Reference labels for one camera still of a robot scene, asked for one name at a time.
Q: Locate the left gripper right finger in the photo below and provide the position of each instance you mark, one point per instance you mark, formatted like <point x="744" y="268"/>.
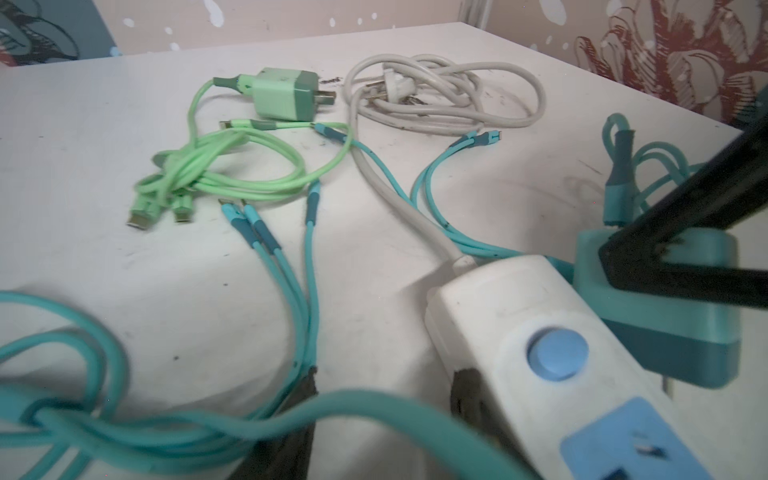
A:
<point x="471" y="403"/>

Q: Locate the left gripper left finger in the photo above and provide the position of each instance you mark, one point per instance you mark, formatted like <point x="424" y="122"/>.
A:
<point x="286" y="457"/>

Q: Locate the teal charger adapter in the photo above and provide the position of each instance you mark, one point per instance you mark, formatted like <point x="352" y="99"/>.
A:
<point x="692" y="341"/>

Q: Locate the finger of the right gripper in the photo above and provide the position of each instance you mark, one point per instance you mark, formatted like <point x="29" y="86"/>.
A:
<point x="673" y="217"/>

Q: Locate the green charger adapter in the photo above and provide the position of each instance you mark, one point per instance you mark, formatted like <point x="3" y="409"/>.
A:
<point x="281" y="94"/>

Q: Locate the white power strip blue outlets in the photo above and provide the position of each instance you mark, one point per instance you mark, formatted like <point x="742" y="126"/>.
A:
<point x="558" y="382"/>

